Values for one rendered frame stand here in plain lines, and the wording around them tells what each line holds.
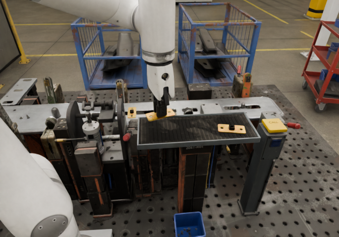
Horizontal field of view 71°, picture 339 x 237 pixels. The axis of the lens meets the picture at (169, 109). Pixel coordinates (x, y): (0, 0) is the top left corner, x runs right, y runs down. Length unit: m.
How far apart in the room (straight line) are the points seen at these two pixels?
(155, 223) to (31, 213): 0.62
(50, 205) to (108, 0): 0.41
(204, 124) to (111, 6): 0.47
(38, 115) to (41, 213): 0.73
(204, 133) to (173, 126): 0.10
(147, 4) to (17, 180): 0.43
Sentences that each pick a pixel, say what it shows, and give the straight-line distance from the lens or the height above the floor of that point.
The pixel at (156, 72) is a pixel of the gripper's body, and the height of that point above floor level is 1.38.
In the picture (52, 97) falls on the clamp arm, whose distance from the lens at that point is 1.32.
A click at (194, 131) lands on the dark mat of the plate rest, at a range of 0.74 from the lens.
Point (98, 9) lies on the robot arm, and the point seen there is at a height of 1.54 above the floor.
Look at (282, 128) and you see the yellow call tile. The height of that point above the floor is 1.16.
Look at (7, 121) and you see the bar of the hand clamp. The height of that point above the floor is 1.10.
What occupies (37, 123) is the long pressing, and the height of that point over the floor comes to 1.00.
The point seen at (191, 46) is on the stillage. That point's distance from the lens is 2.84.
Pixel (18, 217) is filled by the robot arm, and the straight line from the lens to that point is 0.56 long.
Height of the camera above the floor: 1.63
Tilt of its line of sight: 34 degrees down
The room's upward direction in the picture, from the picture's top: straight up
